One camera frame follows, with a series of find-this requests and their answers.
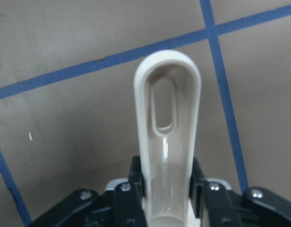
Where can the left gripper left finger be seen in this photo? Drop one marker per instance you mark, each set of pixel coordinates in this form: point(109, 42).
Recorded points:
point(121, 206)

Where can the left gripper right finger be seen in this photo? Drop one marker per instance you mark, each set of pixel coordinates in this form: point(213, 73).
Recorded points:
point(217, 205)

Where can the white plastic dustpan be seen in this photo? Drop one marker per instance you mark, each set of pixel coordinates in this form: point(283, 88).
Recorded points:
point(166, 153)

